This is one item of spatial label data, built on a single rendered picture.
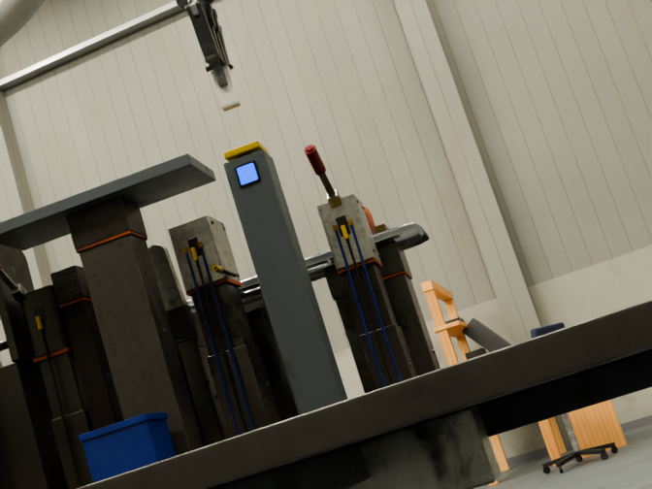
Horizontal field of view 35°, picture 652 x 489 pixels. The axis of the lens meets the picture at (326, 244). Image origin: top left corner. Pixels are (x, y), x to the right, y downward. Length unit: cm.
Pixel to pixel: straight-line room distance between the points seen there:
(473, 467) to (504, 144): 861
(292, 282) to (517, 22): 947
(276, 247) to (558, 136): 910
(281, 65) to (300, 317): 992
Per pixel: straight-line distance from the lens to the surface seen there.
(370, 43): 1123
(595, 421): 879
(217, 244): 182
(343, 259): 176
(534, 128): 1068
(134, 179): 168
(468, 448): 220
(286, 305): 161
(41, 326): 188
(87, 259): 172
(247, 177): 165
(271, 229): 163
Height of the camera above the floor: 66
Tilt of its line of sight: 11 degrees up
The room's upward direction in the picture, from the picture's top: 18 degrees counter-clockwise
